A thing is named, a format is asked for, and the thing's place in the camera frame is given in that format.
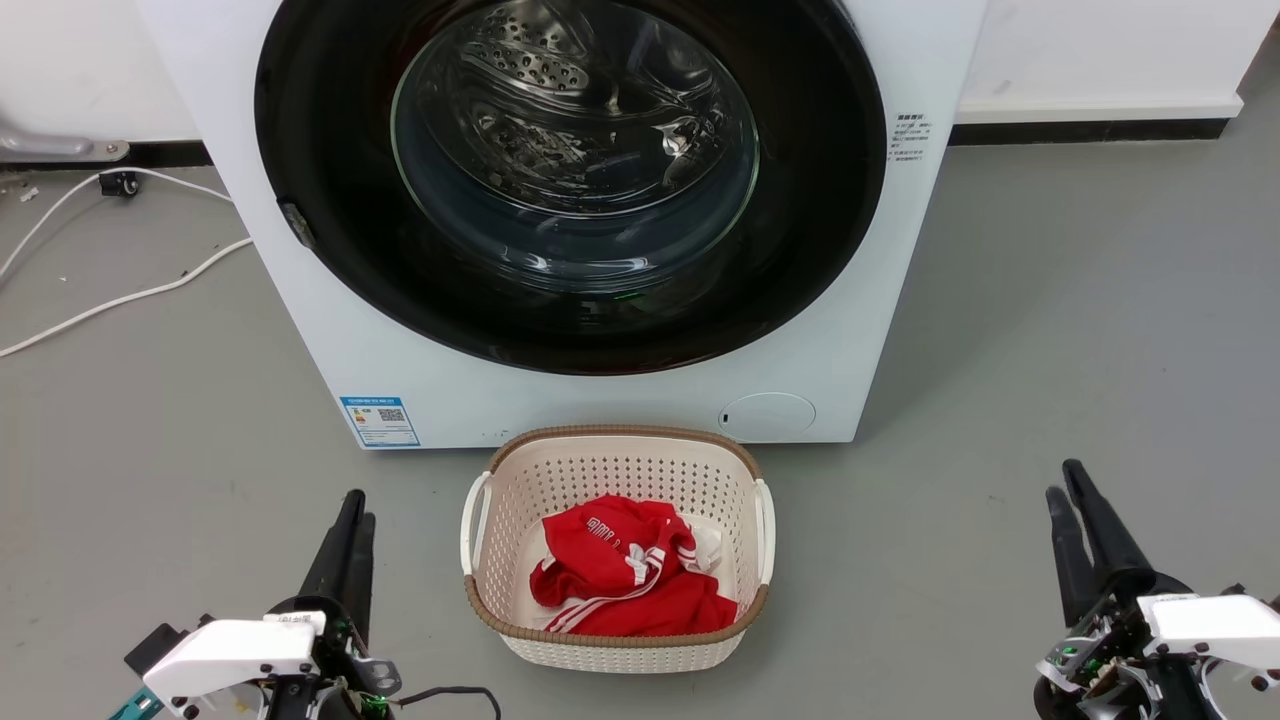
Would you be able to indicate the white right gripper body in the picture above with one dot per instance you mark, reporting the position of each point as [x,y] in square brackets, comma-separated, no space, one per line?
[1210,622]

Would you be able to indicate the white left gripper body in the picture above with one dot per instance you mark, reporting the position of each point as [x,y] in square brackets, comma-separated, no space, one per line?
[235,650]

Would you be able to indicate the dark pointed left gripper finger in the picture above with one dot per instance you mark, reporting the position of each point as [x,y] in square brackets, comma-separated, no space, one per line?
[338,550]
[364,570]

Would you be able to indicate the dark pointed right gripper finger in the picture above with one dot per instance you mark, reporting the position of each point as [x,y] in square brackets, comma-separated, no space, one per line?
[1110,550]
[1073,560]

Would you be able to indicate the round black glass washer door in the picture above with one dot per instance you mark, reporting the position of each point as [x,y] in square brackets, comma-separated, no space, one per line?
[330,180]

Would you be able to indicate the white front-load washing machine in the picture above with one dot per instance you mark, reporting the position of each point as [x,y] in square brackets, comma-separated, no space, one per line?
[620,405]

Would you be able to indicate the black left wrist block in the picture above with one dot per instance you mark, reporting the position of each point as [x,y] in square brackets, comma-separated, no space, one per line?
[155,645]

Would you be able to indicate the blue energy label sticker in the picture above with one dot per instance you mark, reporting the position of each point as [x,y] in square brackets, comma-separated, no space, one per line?
[380,421]

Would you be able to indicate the red garment with white stripes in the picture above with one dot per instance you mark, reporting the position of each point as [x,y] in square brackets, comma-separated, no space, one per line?
[600,550]

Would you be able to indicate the cream perforated laundry basket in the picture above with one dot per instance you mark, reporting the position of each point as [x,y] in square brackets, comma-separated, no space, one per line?
[610,470]

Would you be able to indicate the round white filter cover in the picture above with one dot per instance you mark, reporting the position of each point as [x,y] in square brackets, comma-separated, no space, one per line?
[768,415]

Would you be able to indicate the small black floor caster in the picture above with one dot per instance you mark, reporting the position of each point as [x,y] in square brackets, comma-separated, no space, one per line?
[118,183]

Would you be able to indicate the small printed text sticker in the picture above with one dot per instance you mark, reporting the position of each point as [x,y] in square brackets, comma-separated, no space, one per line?
[909,137]

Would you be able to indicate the stainless steel washer drum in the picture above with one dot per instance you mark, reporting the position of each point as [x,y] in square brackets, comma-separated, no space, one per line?
[545,65]

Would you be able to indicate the grey metal floor bracket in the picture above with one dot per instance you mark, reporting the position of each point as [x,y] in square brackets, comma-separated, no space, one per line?
[50,145]

